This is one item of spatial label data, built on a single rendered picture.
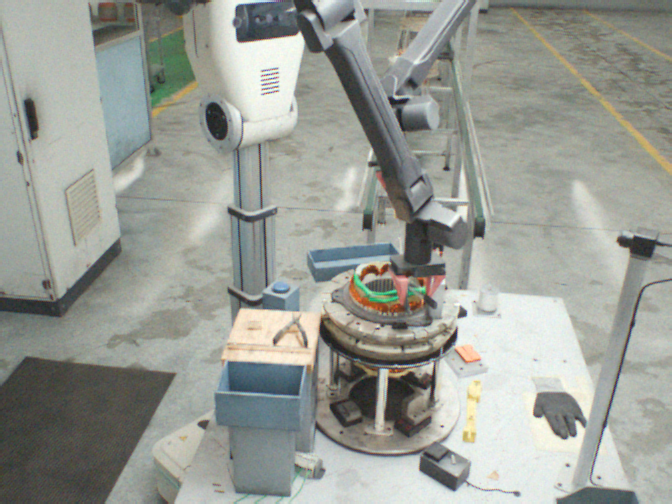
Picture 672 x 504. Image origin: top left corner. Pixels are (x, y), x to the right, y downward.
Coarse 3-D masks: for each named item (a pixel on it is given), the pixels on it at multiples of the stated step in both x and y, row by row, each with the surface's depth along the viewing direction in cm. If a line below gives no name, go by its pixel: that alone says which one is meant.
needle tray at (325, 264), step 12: (312, 252) 180; (324, 252) 181; (336, 252) 182; (348, 252) 183; (360, 252) 184; (372, 252) 185; (384, 252) 186; (396, 252) 182; (312, 264) 174; (324, 264) 181; (336, 264) 182; (348, 264) 173; (312, 276) 176; (324, 276) 173; (336, 276) 174
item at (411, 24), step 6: (402, 18) 597; (408, 18) 603; (414, 18) 606; (420, 18) 605; (426, 18) 603; (402, 24) 592; (408, 24) 586; (414, 24) 584; (420, 24) 584; (408, 30) 587; (414, 30) 585; (420, 30) 584; (402, 36) 598; (402, 42) 600; (402, 48) 602
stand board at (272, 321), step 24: (240, 312) 151; (264, 312) 151; (288, 312) 152; (240, 336) 142; (264, 336) 143; (288, 336) 143; (312, 336) 143; (264, 360) 135; (288, 360) 135; (312, 360) 136
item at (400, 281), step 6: (390, 264) 136; (390, 270) 135; (396, 270) 133; (396, 276) 132; (402, 276) 132; (396, 282) 136; (402, 282) 131; (396, 288) 137; (402, 288) 132; (402, 294) 134; (402, 300) 135
